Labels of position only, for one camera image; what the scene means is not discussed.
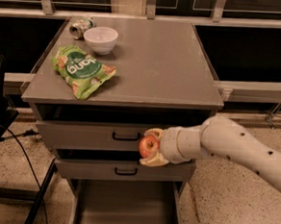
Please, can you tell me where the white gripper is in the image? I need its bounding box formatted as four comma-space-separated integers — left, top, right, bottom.
140, 126, 205, 167

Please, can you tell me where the red apple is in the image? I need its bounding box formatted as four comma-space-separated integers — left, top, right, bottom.
139, 135, 160, 159

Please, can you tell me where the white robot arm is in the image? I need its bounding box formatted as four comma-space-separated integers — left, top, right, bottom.
139, 116, 281, 192

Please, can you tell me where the grey bottom drawer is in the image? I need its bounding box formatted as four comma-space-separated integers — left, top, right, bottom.
69, 180, 181, 224

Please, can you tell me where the grey drawer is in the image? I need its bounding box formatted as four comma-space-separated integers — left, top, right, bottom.
55, 149, 195, 183
69, 180, 181, 224
31, 98, 216, 161

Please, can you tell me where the grey middle drawer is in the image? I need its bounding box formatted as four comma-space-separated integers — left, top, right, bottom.
55, 149, 195, 183

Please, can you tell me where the grey drawer cabinet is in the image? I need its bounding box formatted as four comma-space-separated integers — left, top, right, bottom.
13, 10, 231, 224

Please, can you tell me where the grey top drawer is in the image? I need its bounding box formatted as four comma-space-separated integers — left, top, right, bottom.
31, 98, 216, 161

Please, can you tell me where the green snack bag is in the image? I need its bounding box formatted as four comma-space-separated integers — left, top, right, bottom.
51, 44, 116, 100

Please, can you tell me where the white bowl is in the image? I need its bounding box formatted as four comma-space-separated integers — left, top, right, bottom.
83, 26, 118, 55

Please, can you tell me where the silver soda can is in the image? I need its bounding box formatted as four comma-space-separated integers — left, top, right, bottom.
69, 16, 96, 40

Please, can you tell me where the black middle drawer handle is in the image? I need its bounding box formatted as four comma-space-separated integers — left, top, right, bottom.
115, 167, 138, 176

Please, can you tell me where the black drawer handle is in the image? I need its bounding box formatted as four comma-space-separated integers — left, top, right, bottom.
112, 132, 141, 141
115, 167, 138, 176

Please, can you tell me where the black top drawer handle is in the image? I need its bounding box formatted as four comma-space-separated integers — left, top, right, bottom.
112, 132, 141, 141

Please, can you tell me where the metal window rail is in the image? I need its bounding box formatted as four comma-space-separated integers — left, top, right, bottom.
0, 8, 281, 103

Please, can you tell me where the black cable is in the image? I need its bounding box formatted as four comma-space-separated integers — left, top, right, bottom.
0, 119, 57, 224

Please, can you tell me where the black stand frame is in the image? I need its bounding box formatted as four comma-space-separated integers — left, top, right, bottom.
0, 54, 55, 224

